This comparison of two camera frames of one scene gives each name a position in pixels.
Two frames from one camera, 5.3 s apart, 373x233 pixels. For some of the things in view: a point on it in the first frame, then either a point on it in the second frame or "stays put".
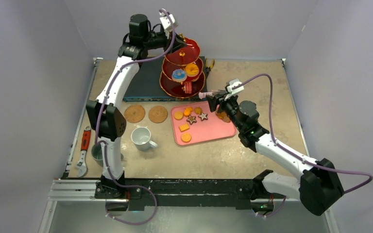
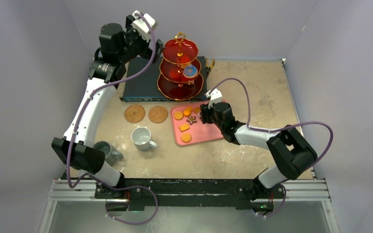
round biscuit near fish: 178,115 stays put
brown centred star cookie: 191,119 stays put
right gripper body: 214,102 → 205,114
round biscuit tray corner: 186,137 stays put
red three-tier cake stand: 182,75 stays put
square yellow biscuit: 184,127 stays put
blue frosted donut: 179,75 → 190,71
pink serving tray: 195,123 stays put
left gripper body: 159,40 → 135,44
